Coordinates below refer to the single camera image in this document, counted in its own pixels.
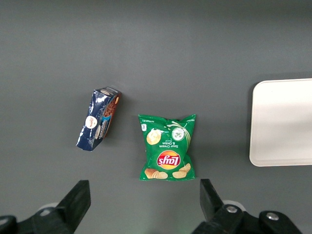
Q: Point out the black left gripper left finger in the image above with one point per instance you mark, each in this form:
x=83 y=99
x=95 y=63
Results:
x=61 y=217

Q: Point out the green Lay's chips bag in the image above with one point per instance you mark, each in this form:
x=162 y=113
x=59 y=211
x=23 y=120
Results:
x=168 y=146

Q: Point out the dark blue cookie box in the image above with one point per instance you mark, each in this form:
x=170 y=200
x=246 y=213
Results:
x=95 y=117

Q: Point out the beige plastic tray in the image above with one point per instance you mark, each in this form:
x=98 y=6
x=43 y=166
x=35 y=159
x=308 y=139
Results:
x=280 y=122

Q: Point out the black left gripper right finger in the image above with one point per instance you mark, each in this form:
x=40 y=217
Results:
x=226 y=219

